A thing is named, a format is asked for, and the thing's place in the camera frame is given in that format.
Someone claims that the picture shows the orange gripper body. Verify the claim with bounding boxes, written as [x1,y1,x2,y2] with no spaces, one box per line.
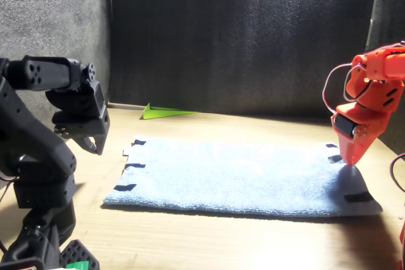
[330,102,389,141]

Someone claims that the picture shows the light blue towel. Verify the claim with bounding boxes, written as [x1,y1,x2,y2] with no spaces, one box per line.
[103,135,383,219]

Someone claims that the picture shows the lime green plastic bracket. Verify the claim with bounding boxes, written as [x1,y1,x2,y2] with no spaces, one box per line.
[140,102,199,121]

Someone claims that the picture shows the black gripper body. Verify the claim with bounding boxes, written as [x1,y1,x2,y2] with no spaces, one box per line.
[52,110,111,144]

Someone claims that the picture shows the grey foam panel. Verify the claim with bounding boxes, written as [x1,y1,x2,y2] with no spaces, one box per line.
[0,0,112,140]
[353,0,405,161]
[107,0,380,121]

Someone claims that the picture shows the red white base servo wire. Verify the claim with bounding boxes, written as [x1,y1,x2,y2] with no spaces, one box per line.
[0,175,18,207]
[389,152,405,193]

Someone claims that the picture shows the red white wrist servo wire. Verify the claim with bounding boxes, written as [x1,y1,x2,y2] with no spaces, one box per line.
[321,62,371,116]

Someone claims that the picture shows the green table clamp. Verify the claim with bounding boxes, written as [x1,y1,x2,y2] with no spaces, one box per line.
[65,260,90,270]

